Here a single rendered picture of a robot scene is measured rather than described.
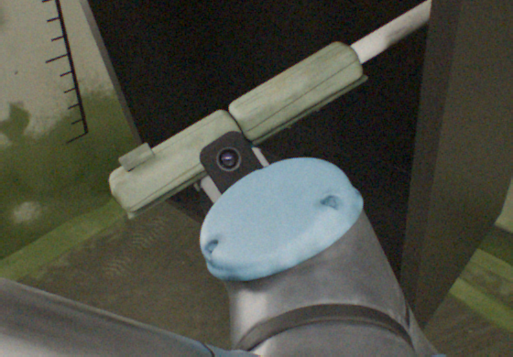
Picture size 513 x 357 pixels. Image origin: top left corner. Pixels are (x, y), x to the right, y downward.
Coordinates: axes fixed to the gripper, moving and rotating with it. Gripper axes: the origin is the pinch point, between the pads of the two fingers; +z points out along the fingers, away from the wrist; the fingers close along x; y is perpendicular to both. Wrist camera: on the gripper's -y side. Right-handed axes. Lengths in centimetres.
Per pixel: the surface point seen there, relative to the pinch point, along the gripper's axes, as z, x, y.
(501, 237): 41, 56, 97
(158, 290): 65, -33, 65
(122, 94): 39.5, -8.1, 2.3
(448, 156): -12.6, 20.3, 7.8
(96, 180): 102, -34, 45
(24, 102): 90, -33, 10
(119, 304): 64, -43, 61
